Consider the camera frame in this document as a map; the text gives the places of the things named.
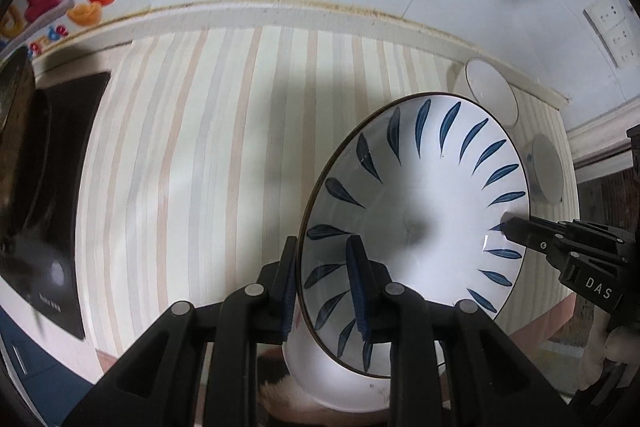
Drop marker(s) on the dark cooking pan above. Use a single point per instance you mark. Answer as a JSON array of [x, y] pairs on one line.
[[15, 147]]

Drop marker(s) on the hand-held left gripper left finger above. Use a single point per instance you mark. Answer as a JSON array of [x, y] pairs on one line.
[[288, 294]]

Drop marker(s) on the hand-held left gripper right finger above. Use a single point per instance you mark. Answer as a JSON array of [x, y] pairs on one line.
[[357, 287]]

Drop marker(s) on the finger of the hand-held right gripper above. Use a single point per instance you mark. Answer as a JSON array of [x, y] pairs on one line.
[[530, 232]]

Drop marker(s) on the striped table cover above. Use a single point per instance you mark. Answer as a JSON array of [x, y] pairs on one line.
[[200, 167]]

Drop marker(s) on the small white bowl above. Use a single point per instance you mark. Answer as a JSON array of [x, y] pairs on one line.
[[546, 167]]

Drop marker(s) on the blue cabinet door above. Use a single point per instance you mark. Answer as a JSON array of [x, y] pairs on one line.
[[35, 367]]

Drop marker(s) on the white plate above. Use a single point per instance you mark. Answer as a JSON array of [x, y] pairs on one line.
[[490, 89]]

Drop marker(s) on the person's right hand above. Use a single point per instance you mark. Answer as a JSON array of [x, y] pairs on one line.
[[607, 357]]

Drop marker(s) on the white wall socket panel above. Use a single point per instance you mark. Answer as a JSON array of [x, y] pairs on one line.
[[611, 27]]

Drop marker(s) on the black induction cooker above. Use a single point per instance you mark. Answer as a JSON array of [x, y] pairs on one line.
[[60, 217]]

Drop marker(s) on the large blue leaf pattern bowl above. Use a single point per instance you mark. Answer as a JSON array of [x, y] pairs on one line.
[[430, 187]]

